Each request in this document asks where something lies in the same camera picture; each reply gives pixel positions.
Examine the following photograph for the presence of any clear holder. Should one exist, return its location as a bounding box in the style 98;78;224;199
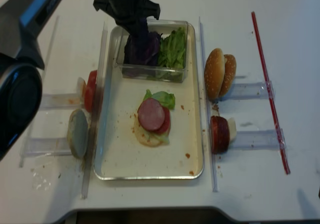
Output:
229;129;286;151
20;137;72;158
219;82;275;100
39;93;84;110

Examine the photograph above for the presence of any round sausage slice on bun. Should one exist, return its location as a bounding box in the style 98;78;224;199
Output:
137;98;165;131

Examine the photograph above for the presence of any red straw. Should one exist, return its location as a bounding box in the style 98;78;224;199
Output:
251;11;291;175

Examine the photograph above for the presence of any stack of sausage slices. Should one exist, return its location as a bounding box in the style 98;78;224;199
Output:
210;116;230;154

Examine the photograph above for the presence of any bottom bun on tray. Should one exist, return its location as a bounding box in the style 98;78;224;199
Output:
132;117;171;147

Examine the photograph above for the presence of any white onion piece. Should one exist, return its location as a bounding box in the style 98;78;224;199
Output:
76;77;87;102
227;118;237;142

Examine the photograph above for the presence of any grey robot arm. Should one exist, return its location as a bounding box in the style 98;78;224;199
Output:
0;0;161;157

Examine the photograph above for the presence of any clear holder upper right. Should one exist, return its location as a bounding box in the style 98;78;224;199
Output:
219;82;275;100

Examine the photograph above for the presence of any front sesame bun top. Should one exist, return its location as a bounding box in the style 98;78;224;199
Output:
204;48;225;100

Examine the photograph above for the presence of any clear plastic rail left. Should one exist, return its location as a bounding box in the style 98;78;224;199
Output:
80;21;108;200

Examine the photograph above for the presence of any purple cabbage leaf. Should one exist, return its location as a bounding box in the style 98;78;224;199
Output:
123;18;161;66

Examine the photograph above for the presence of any rear sesame bun top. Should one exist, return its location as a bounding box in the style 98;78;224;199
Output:
218;54;237;97

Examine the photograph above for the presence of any clear holder lower left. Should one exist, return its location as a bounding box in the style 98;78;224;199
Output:
20;137;72;158

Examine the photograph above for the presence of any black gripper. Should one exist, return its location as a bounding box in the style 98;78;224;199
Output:
93;0;160;32

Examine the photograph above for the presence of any tomato slices left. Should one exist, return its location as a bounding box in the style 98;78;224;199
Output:
84;70;98;113

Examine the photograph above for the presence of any white onion piece right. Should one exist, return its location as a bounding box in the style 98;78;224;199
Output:
227;118;237;142

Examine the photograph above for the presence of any sesame bun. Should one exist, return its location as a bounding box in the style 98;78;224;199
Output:
218;54;237;97
204;48;225;100

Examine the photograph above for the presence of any pale bun bottoms left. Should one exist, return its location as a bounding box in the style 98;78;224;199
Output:
66;109;89;159

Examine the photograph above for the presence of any green lettuce in container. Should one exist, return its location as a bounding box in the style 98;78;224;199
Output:
147;27;186;82

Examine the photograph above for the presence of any white onion piece left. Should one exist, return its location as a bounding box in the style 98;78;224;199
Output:
76;77;87;102

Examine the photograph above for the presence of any clear plastic rail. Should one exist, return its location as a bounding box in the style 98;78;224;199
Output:
80;21;108;200
198;16;219;193

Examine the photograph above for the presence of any clear plastic container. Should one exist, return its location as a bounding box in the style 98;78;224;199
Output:
114;19;188;82

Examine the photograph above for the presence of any tomato slice on bun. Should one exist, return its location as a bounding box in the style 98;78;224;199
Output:
154;107;171;135

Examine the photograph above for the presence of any lettuce leaf on bun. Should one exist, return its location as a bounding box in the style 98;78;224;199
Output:
143;90;176;133

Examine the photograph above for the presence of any clear holder lower right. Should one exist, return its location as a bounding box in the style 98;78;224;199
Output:
229;129;286;151

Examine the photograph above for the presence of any clear plastic rail right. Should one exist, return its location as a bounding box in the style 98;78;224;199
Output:
198;16;219;193

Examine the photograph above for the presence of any metal baking tray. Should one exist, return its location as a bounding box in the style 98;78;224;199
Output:
94;25;204;181

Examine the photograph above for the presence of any clear holder upper left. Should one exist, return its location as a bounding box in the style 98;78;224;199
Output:
39;93;84;110

